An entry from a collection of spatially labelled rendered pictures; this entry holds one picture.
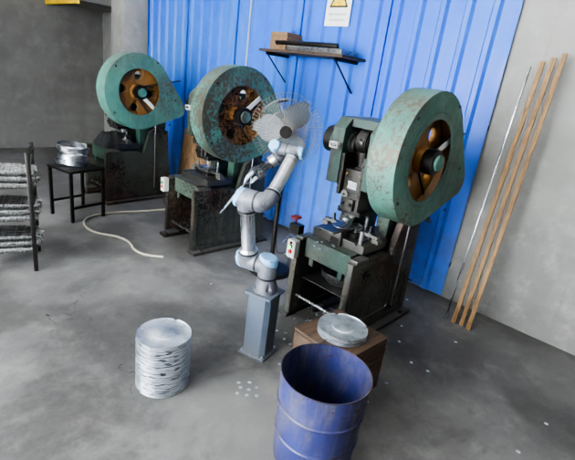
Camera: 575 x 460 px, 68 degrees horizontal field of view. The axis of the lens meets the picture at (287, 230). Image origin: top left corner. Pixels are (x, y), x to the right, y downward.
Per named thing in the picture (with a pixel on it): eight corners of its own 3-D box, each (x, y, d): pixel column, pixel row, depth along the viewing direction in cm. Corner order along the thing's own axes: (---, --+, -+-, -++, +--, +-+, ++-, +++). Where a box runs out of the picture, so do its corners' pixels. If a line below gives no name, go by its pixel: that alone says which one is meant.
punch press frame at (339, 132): (339, 322, 295) (378, 125, 250) (295, 296, 322) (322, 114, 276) (397, 292, 351) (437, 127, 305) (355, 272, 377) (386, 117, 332)
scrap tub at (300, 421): (316, 508, 181) (334, 420, 165) (251, 445, 207) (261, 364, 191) (371, 455, 210) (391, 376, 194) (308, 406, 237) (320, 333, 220)
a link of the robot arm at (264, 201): (268, 208, 227) (305, 141, 247) (251, 203, 231) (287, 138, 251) (274, 220, 236) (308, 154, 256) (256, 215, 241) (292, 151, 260)
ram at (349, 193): (352, 214, 288) (360, 171, 278) (335, 207, 297) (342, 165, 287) (367, 210, 300) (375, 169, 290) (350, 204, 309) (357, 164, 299)
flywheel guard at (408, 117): (381, 236, 242) (414, 85, 214) (342, 221, 259) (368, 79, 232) (456, 213, 314) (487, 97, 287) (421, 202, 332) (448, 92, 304)
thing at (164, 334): (177, 354, 216) (177, 353, 215) (125, 342, 220) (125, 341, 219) (199, 325, 243) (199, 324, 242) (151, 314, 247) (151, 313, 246)
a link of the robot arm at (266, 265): (270, 282, 253) (273, 261, 248) (251, 275, 258) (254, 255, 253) (279, 275, 263) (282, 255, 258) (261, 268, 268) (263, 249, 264)
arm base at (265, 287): (269, 298, 254) (271, 283, 251) (248, 290, 260) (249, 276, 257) (281, 289, 267) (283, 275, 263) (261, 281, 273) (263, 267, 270)
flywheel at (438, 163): (408, 132, 213) (474, 82, 250) (373, 126, 226) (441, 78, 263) (407, 243, 256) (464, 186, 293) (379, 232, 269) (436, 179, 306)
